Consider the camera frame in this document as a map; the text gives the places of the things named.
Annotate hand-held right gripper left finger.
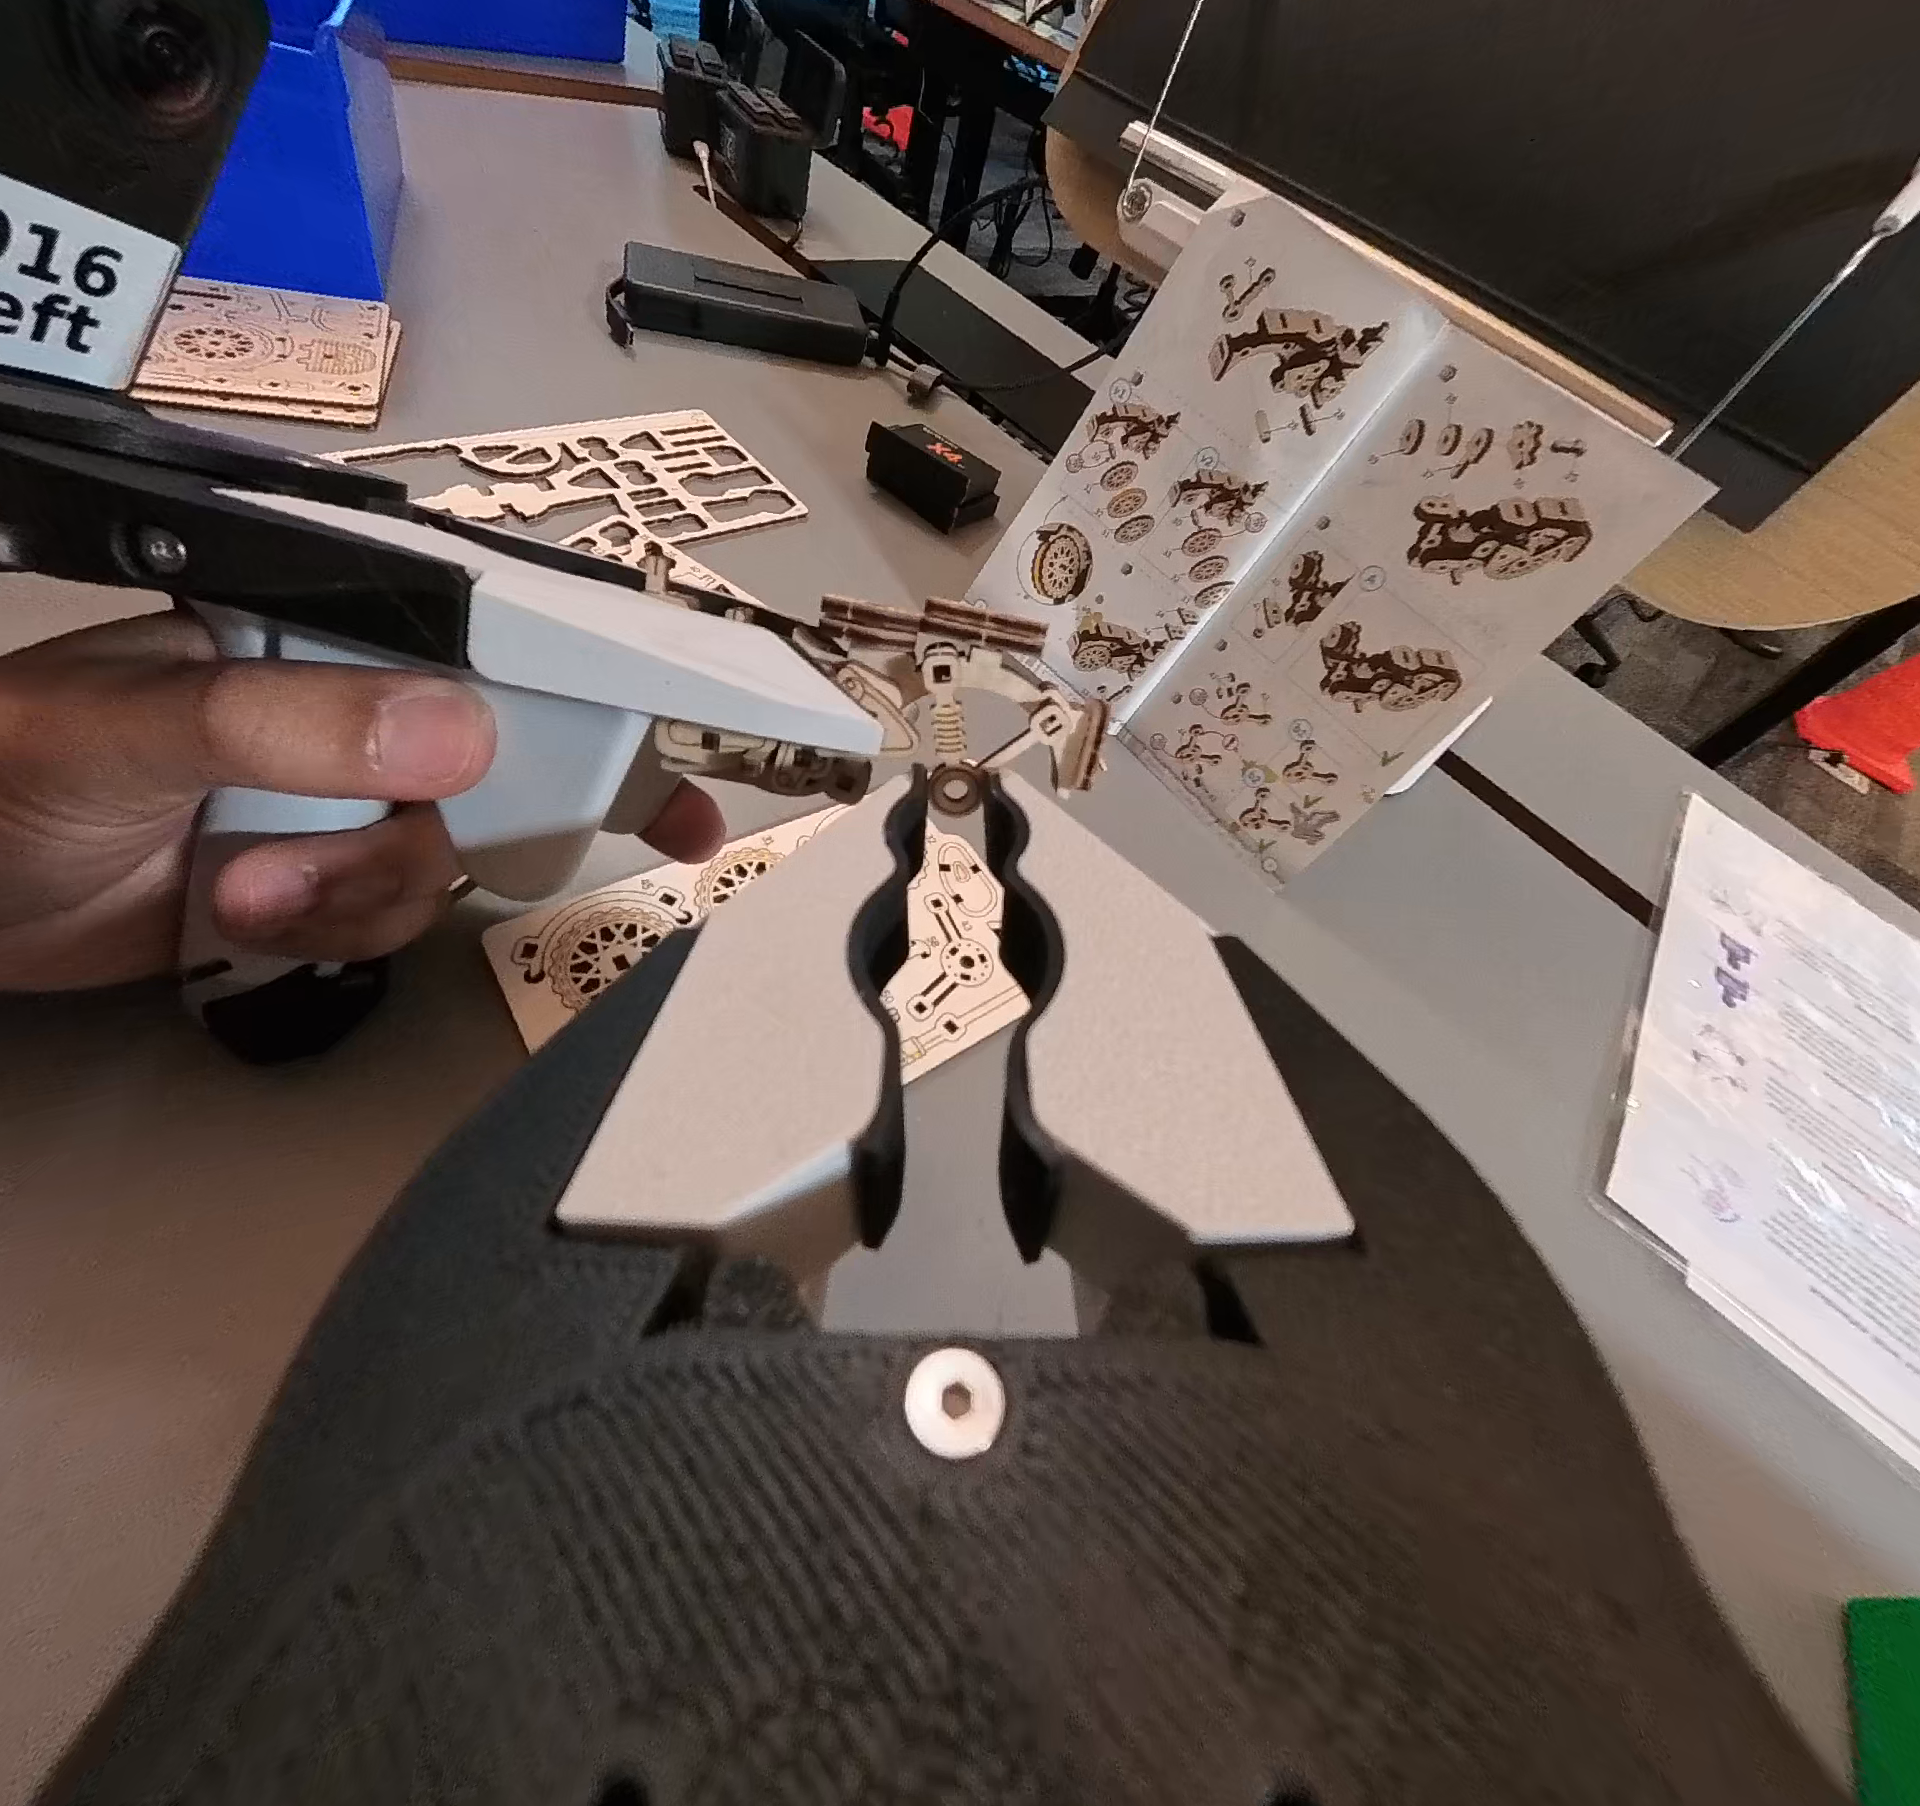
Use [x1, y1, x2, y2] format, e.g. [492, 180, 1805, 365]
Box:
[552, 767, 939, 1333]

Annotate wooden vehicle model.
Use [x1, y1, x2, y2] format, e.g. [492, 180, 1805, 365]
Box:
[655, 596, 1116, 806]

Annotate wooden puzzle sheet with wheels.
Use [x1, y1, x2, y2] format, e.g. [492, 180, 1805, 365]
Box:
[482, 804, 1038, 1088]

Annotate folded paper instruction sheet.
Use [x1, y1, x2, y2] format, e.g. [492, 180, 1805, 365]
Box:
[969, 194, 1720, 885]

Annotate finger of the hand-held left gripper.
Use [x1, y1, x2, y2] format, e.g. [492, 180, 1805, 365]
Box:
[467, 550, 890, 762]

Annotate grey desk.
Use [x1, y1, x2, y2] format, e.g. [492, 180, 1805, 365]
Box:
[0, 14, 1920, 1806]

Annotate emptied wooden puzzle sheet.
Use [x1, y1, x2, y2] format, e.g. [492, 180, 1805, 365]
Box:
[322, 407, 813, 564]

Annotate wooden puzzle sheet with gears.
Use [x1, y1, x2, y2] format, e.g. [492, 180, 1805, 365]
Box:
[636, 547, 773, 619]

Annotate green plastic bin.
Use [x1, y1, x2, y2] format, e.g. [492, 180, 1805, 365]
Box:
[1842, 1598, 1920, 1806]

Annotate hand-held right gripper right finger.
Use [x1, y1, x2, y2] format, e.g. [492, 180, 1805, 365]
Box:
[976, 770, 1360, 1333]

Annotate stacked wooden puzzle sheets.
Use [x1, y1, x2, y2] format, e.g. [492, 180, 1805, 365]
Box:
[131, 280, 406, 428]

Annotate black cable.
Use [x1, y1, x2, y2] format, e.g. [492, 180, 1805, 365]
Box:
[868, 180, 1105, 406]

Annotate laminated paper sheet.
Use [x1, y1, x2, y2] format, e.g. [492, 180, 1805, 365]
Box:
[1603, 790, 1920, 1478]

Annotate white book stand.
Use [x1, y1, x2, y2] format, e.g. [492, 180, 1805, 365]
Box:
[1116, 0, 1920, 804]

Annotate black battery charger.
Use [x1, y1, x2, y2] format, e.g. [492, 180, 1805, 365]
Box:
[713, 82, 815, 222]
[658, 37, 738, 159]

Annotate person's left hand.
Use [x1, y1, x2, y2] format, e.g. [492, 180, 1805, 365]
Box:
[0, 617, 728, 999]

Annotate black oblong case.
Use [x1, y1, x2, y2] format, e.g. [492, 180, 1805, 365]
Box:
[604, 240, 876, 368]

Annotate orange floor cone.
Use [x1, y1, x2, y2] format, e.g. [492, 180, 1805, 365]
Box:
[1791, 696, 1920, 795]

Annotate small black box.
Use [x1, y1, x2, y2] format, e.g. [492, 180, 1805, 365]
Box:
[865, 418, 1004, 537]

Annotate black plywood chair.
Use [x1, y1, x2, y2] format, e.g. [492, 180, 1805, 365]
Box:
[1041, 0, 1920, 773]

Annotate black flat panel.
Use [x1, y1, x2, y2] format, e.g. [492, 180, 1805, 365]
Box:
[817, 254, 1105, 390]

